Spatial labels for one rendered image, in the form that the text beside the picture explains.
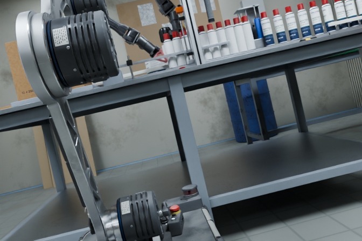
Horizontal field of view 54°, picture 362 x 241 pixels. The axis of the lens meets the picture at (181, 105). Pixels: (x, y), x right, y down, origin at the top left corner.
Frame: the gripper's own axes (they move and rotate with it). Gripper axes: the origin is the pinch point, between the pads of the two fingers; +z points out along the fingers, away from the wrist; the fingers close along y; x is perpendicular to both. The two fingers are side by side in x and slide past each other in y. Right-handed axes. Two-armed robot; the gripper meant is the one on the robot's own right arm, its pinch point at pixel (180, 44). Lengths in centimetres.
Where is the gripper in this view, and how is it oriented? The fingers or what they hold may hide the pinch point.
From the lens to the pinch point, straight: 215.4
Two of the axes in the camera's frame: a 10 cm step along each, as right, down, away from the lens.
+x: 0.7, 0.0, -10.0
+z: 2.1, 9.8, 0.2
